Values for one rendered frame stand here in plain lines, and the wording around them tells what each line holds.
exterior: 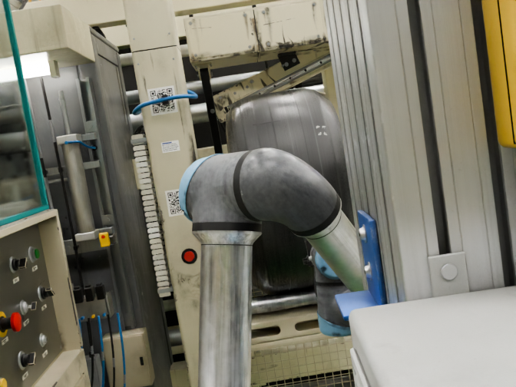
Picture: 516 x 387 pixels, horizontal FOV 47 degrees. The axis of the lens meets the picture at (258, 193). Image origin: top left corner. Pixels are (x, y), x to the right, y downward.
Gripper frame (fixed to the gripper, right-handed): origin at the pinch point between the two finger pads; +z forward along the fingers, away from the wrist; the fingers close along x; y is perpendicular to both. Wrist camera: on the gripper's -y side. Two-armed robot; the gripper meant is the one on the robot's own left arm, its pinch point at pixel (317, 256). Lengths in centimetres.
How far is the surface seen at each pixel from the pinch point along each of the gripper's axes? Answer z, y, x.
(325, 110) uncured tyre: 4.4, 37.8, -8.9
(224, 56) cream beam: 38, 65, 16
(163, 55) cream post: 12, 61, 32
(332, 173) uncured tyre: -4.0, 20.5, -6.8
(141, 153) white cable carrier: 16, 35, 43
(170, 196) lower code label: 16.6, 21.9, 37.2
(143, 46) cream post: 11, 64, 37
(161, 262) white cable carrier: 20.0, 3.7, 43.0
